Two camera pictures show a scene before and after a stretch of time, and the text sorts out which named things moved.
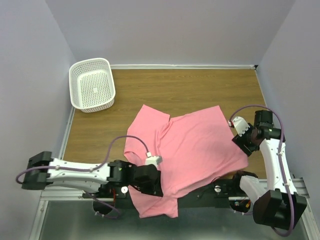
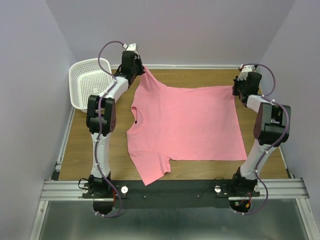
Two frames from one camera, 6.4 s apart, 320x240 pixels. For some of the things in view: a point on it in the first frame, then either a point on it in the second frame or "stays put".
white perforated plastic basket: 92,87 stays put
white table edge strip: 180,66 stays put
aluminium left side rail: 67,131 stays put
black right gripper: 240,141 -> 236,82
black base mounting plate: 199,193 stays put
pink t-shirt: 191,150 -> 182,123
